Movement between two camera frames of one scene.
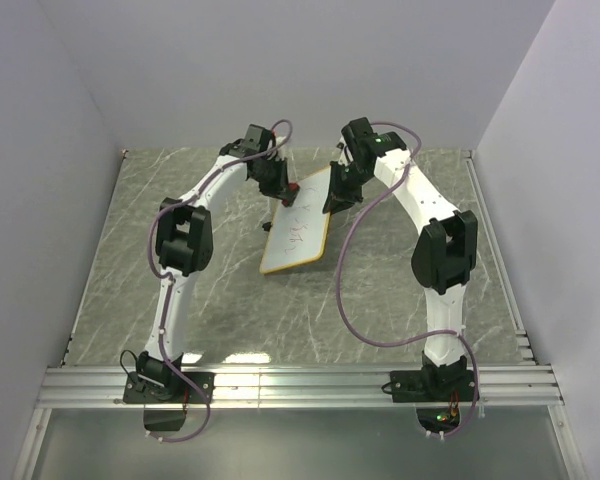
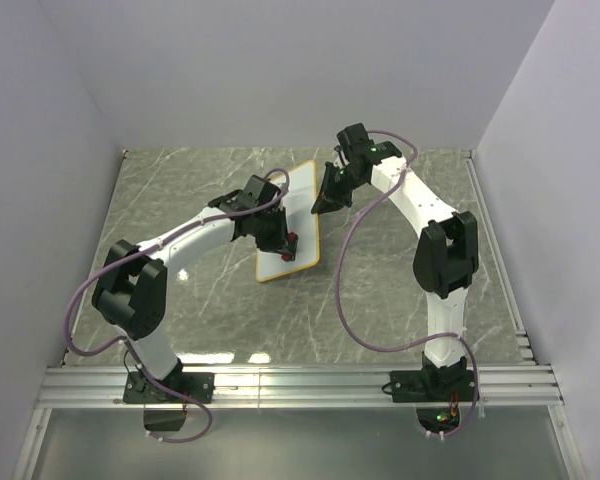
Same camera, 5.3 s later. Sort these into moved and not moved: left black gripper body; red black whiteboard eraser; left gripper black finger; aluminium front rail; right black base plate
Moved: red black whiteboard eraser; left gripper black finger; left black gripper body
Not moved: right black base plate; aluminium front rail
